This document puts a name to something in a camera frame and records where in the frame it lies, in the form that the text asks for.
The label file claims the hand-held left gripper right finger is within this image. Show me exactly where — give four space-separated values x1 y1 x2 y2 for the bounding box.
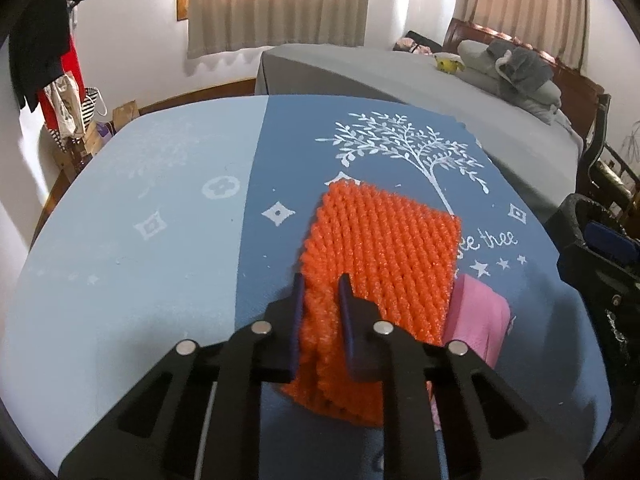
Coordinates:
337 272 586 480

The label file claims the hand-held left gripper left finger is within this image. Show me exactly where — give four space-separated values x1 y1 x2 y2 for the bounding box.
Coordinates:
57 272 307 480

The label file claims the orange foam net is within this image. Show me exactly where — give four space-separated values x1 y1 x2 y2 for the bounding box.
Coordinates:
277 180 463 428

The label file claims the bin with black liner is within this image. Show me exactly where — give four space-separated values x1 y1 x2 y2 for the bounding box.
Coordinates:
545 192 640 411

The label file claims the blue plastic bag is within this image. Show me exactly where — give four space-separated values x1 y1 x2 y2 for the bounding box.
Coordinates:
585 220 640 268

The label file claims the pink foam sheet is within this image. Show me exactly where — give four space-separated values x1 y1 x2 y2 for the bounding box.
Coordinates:
427 272 516 431

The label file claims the blue printed tablecloth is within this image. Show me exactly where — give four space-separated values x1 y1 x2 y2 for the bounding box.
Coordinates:
0 92 613 480

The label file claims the bed with grey sheet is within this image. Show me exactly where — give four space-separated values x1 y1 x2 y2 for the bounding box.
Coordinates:
254 42 586 221

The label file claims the brown paper bag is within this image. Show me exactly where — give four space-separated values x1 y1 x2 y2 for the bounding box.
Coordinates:
112 101 141 136

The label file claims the yellow plush toy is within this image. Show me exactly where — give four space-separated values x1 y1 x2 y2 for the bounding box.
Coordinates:
434 52 466 73

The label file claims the pink cloth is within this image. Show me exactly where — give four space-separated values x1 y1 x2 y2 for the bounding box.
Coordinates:
394 37 435 56

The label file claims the cardboard box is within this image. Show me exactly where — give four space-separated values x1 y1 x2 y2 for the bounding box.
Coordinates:
50 120 101 183

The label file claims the folded grey quilt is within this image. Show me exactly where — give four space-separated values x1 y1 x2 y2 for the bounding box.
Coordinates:
515 95 576 128

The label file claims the grey pillow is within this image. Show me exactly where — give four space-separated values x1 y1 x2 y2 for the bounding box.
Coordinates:
457 39 563 108

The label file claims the black bag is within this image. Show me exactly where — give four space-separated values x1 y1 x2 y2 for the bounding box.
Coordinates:
402 30 446 48

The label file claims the striped bag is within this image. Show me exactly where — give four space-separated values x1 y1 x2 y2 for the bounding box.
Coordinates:
75 87 107 138

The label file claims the dark grey blanket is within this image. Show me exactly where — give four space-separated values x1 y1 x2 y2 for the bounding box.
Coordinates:
487 40 556 96

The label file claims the white tote bag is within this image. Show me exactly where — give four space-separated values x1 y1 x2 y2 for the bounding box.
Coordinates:
42 72 83 138

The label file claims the wide beige curtain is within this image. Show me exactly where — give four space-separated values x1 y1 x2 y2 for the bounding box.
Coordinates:
187 0 373 58

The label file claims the black office chair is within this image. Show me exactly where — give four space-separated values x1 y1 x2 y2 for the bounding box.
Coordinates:
575 92 640 221

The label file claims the red hanging garment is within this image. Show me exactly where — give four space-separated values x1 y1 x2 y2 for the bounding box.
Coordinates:
39 35 83 131

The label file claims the black hanging garment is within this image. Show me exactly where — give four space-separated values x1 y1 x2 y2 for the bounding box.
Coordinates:
10 0 73 111

